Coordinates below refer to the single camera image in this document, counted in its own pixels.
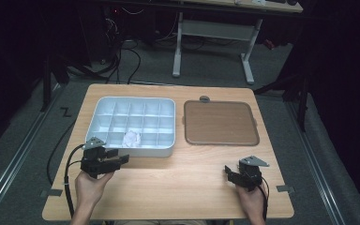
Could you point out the grey round table grommet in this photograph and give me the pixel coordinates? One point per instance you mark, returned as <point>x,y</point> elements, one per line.
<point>204,99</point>

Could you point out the metal floor rail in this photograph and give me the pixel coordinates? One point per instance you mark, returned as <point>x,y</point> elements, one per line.
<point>318,168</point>
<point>12,156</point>

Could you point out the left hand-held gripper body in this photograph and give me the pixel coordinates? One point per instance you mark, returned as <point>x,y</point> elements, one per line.
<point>95,164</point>

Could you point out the person's right hand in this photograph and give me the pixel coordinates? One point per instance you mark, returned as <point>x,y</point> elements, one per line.
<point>253,201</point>

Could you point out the brown tray lid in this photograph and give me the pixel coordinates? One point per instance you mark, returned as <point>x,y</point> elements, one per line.
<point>220,123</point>

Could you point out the white-legged wooden desk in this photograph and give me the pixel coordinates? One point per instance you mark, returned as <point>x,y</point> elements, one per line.
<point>218,29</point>

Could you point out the white divided storage box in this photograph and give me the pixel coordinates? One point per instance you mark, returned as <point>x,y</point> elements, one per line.
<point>143,115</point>

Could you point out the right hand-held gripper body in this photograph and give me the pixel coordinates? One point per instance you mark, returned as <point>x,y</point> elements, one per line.
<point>250,175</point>

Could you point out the white sock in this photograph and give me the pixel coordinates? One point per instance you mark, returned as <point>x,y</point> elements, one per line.
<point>132,139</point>

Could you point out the grey tape piece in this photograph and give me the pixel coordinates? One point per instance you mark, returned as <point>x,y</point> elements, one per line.
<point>285,188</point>
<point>51,192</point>

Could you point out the dark metal stand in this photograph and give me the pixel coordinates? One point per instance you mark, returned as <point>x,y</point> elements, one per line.
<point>300,93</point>
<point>47,81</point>

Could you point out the person's left hand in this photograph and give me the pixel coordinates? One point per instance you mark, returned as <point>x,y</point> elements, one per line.
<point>90,190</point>

